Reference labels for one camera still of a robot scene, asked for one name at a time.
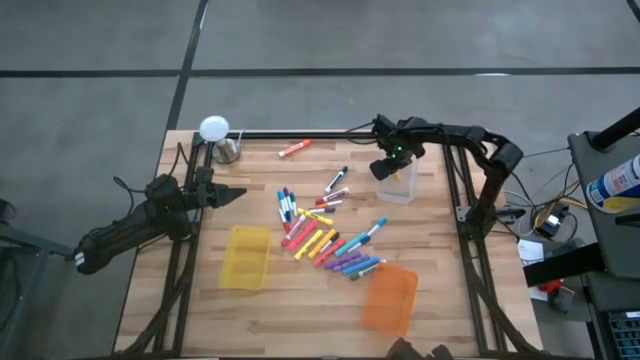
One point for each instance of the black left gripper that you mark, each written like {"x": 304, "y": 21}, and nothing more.
{"x": 207, "y": 196}

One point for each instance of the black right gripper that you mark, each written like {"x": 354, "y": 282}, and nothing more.
{"x": 400, "y": 142}

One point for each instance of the yellow thin marker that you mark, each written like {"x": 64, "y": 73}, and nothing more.
{"x": 396, "y": 176}

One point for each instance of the dark green whiteboard marker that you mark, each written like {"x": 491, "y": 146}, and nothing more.
{"x": 336, "y": 180}

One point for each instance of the light blue thin marker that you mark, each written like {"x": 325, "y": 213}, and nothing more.
{"x": 377, "y": 226}

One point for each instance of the red whiteboard marker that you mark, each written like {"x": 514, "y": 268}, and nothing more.
{"x": 332, "y": 195}

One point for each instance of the orange thin marker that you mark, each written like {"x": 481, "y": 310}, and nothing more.
{"x": 330, "y": 204}

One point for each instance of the green thin marker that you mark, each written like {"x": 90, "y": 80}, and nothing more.
{"x": 293, "y": 202}

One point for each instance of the red thin marker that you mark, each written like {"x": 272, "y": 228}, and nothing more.
{"x": 286, "y": 226}

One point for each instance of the pink marker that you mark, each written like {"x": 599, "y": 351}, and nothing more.
{"x": 294, "y": 230}

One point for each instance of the orange whiteboard marker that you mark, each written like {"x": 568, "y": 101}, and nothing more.
{"x": 295, "y": 148}

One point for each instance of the teal highlighter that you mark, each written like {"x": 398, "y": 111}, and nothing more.
{"x": 350, "y": 244}

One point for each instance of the pink highlighter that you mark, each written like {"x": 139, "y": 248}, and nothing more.
{"x": 303, "y": 235}

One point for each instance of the black-capped thin marker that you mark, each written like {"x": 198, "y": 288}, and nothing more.
{"x": 330, "y": 242}

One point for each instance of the orange-yellow highlighter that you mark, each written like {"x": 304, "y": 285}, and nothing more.
{"x": 322, "y": 243}

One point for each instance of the red highlighter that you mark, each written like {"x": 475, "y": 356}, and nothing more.
{"x": 330, "y": 252}

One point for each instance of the blue highlighter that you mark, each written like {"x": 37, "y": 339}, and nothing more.
{"x": 361, "y": 266}

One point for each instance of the purple highlighter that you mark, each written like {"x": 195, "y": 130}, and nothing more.
{"x": 351, "y": 263}
{"x": 343, "y": 260}

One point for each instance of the green Expo marker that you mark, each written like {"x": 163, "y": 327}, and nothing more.
{"x": 366, "y": 271}

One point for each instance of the orange plastic bin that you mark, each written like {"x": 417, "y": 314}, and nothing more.
{"x": 390, "y": 300}

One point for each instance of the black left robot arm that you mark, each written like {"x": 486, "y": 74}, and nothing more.
{"x": 125, "y": 230}

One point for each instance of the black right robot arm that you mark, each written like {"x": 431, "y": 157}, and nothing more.
{"x": 495, "y": 165}

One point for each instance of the clear plastic bin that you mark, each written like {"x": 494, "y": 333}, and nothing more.
{"x": 400, "y": 192}

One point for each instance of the yellow plastic bin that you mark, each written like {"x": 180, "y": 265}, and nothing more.
{"x": 245, "y": 260}

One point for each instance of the white bulb lamp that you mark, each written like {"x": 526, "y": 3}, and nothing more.
{"x": 214, "y": 127}

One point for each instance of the plain yellow highlighter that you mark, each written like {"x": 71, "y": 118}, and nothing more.
{"x": 308, "y": 244}

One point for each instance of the white paper sheet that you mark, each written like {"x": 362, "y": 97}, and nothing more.
{"x": 530, "y": 252}

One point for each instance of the small power supply box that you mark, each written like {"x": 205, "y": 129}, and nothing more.
{"x": 550, "y": 224}

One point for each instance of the dark blurry object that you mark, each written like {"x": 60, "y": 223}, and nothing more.
{"x": 405, "y": 350}

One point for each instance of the small red object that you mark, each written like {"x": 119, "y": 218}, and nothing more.
{"x": 551, "y": 286}

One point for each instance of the black bar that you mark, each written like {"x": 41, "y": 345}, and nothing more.
{"x": 565, "y": 265}

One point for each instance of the black folding table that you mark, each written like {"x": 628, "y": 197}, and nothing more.
{"x": 30, "y": 245}

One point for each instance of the black side table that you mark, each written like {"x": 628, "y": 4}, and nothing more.
{"x": 605, "y": 235}

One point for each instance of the white wipes canister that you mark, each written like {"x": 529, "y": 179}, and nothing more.
{"x": 617, "y": 182}

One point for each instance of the black keyboard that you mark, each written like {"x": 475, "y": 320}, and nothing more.
{"x": 625, "y": 335}

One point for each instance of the grey metal bracket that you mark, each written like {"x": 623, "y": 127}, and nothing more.
{"x": 462, "y": 214}

